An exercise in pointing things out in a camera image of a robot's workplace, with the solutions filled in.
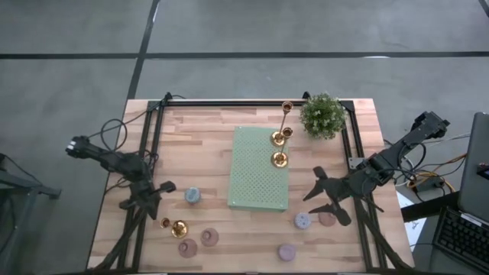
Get green perforated metal shelf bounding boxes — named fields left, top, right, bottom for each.
left=227, top=125, right=290, bottom=213

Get black keyboard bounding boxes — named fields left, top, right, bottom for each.
left=432, top=205, right=489, bottom=273

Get white paper sheet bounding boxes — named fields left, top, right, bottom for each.
left=396, top=189, right=428, bottom=251

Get black power adapter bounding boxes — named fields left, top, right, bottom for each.
left=414, top=179, right=445, bottom=194

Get blue patterned candle tin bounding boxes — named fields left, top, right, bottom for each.
left=184, top=186, right=202, bottom=205

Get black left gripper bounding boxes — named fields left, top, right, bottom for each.
left=118, top=180, right=177, bottom=221

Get yellow cable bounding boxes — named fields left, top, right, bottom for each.
left=406, top=171, right=456, bottom=193

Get grey laptop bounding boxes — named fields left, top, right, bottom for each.
left=457, top=111, right=489, bottom=223

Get medium gold candlestick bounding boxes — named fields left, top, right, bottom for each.
left=270, top=127, right=294, bottom=169

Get grey metal cart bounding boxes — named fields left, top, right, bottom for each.
left=0, top=152, right=63, bottom=275

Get tall gold candlestick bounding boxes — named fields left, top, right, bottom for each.
left=270, top=100, right=294, bottom=148

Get purple patterned candle tin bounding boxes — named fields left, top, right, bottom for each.
left=277, top=243, right=297, bottom=262

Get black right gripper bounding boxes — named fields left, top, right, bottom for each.
left=303, top=166, right=360, bottom=227

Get short gold candlestick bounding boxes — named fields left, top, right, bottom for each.
left=159, top=216, right=189, bottom=239

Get potted green plant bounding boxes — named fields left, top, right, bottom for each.
left=300, top=92, right=348, bottom=141

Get pink glass candle holder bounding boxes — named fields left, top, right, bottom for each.
left=318, top=210, right=338, bottom=228
left=200, top=228, right=220, bottom=248
left=177, top=238, right=199, bottom=259

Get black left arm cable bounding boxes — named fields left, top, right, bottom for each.
left=86, top=93, right=188, bottom=154

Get black aluminium table frame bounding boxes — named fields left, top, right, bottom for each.
left=89, top=91, right=416, bottom=274

